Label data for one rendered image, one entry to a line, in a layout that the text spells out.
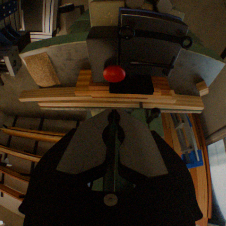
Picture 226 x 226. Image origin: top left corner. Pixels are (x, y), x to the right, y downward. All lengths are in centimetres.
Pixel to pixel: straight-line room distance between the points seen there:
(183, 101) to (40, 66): 45
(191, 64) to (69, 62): 32
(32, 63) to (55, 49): 8
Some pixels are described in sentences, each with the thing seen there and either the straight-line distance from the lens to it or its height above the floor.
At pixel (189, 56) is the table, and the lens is 33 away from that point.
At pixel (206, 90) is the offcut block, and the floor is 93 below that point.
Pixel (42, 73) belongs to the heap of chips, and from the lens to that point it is 34.
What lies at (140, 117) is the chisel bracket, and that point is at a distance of 26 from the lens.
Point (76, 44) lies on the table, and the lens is 29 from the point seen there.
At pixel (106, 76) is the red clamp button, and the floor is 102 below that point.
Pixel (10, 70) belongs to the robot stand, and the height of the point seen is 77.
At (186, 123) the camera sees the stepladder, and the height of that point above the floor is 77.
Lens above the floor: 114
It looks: 29 degrees down
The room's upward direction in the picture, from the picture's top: 178 degrees counter-clockwise
